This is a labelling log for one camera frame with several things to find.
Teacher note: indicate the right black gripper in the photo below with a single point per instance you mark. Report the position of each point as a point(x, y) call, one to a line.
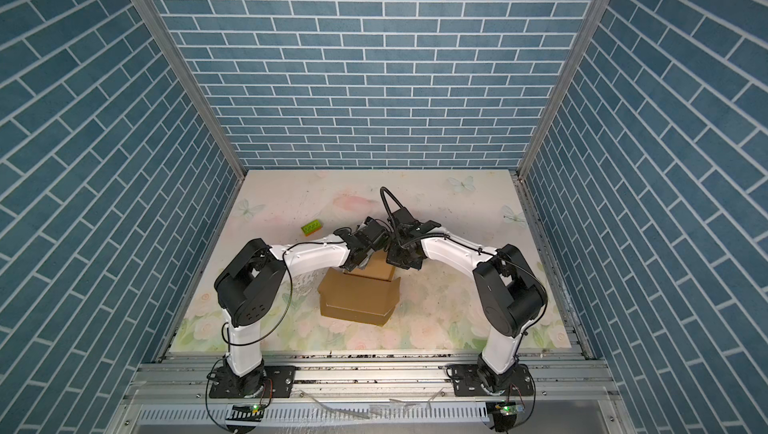
point(392, 259)

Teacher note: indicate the brown cardboard box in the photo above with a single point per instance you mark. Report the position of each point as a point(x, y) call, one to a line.
point(366, 295)

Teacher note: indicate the green orange toy brick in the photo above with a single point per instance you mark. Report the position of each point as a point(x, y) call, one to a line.
point(312, 227)

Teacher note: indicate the white slotted cable duct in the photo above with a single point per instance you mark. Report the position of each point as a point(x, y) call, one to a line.
point(312, 414)

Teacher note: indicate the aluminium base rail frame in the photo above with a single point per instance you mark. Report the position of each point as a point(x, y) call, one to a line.
point(547, 394)

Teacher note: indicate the right corner aluminium post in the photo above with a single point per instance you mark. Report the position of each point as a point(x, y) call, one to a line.
point(581, 42)

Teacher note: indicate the corner aluminium post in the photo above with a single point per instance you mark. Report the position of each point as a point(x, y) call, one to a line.
point(168, 47)
point(581, 42)

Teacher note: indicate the left corner aluminium post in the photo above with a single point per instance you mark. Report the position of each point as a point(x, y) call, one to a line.
point(168, 47)

